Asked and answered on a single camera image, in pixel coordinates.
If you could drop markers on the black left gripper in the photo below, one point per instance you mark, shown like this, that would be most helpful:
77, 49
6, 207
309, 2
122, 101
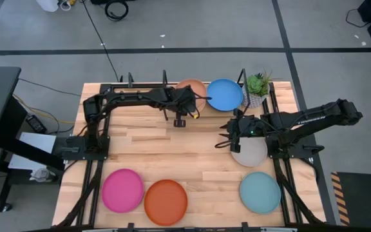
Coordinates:
182, 98

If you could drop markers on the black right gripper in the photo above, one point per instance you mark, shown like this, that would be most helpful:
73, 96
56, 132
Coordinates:
246, 127

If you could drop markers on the peach plate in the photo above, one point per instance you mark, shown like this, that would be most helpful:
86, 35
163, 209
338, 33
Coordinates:
199, 87

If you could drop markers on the blue plate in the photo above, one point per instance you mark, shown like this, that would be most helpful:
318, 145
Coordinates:
224, 95

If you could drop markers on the beige plate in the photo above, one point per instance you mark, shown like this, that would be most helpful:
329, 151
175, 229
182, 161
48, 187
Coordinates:
251, 154

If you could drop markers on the light teal plate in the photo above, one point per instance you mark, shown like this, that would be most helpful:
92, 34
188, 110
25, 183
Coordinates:
260, 192

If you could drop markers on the orange plate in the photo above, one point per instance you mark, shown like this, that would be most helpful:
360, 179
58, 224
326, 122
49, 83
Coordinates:
165, 202

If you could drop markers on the pink plate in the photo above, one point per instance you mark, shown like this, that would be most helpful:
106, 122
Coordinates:
122, 190

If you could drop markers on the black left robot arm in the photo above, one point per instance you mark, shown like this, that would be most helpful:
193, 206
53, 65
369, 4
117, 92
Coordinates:
130, 100

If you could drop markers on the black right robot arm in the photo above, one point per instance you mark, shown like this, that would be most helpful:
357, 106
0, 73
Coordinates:
317, 117

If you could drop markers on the white triangle pattern planter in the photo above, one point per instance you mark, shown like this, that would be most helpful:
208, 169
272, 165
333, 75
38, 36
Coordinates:
254, 101

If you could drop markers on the green succulent plant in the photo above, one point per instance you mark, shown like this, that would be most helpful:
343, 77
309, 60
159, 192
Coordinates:
257, 84

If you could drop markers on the black mat with hazard stripes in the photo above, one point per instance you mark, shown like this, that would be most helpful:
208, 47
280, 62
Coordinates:
366, 196

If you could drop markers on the black power brick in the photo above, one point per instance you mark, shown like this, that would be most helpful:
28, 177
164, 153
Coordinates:
36, 124

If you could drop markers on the white sheet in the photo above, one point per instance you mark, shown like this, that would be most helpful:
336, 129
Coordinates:
39, 141

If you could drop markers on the white container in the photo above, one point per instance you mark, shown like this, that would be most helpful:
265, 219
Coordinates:
47, 4

